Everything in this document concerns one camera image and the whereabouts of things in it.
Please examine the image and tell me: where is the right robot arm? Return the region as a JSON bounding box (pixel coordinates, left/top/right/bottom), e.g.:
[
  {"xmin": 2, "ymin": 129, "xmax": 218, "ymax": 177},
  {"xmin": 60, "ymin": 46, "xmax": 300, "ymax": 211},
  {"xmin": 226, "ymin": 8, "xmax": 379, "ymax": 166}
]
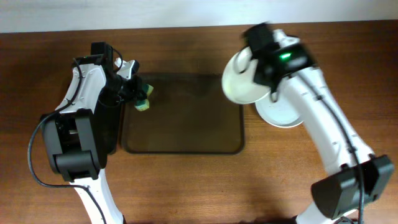
[{"xmin": 243, "ymin": 22, "xmax": 395, "ymax": 223}]

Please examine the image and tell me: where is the black rectangular tray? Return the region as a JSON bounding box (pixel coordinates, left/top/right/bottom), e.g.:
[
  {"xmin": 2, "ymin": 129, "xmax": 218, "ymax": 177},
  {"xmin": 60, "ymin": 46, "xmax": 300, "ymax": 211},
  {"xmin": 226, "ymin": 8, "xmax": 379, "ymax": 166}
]
[{"xmin": 94, "ymin": 80, "xmax": 122, "ymax": 154}]

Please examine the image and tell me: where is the white plate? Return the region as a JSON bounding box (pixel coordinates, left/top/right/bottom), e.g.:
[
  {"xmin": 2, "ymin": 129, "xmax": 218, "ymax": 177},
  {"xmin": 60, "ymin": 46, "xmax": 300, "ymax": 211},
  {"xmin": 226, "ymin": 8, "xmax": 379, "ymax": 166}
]
[
  {"xmin": 255, "ymin": 94, "xmax": 303, "ymax": 128},
  {"xmin": 221, "ymin": 47, "xmax": 271, "ymax": 105}
]

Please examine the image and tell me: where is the green yellow sponge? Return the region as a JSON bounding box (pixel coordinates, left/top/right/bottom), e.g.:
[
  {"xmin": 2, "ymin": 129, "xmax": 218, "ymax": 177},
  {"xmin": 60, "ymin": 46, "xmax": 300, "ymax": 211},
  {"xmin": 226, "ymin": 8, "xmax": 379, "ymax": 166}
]
[{"xmin": 134, "ymin": 84, "xmax": 154, "ymax": 111}]

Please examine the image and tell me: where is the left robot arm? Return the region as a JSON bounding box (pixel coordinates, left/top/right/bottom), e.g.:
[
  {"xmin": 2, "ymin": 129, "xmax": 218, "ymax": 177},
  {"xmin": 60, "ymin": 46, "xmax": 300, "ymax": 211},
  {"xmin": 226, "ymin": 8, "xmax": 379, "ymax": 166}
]
[{"xmin": 35, "ymin": 42, "xmax": 153, "ymax": 223}]

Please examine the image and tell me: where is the brown translucent serving tray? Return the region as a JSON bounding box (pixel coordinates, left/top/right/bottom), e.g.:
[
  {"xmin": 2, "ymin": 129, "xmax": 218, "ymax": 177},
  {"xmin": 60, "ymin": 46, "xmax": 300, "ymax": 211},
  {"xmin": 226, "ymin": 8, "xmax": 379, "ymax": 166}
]
[{"xmin": 121, "ymin": 73, "xmax": 245, "ymax": 154}]

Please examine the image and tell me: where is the white plate top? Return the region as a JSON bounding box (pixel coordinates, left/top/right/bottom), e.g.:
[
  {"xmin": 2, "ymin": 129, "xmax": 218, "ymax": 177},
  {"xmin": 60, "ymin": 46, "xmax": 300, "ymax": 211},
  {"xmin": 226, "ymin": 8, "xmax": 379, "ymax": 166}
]
[{"xmin": 221, "ymin": 47, "xmax": 271, "ymax": 105}]

